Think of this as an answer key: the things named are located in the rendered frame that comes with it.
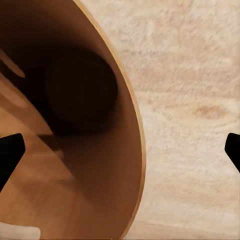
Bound trash can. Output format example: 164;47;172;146
0;0;147;240

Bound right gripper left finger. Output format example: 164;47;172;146
0;133;26;192

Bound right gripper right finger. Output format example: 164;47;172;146
224;133;240;172

